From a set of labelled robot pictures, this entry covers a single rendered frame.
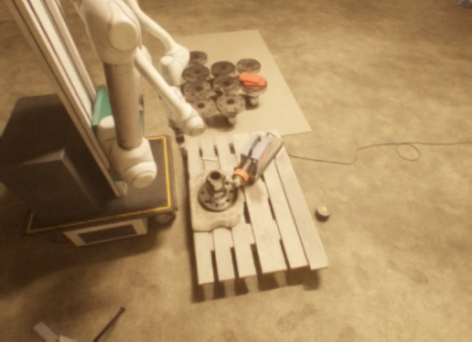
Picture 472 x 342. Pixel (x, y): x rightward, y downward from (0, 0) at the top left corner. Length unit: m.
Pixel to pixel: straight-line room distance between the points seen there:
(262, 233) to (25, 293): 1.54
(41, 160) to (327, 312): 1.77
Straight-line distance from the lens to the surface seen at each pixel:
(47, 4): 1.58
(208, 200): 2.00
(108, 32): 0.94
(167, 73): 1.67
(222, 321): 1.91
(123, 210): 1.93
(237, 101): 2.63
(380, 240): 2.30
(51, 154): 1.65
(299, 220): 1.99
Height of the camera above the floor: 1.87
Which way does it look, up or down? 51 degrees down
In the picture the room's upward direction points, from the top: straight up
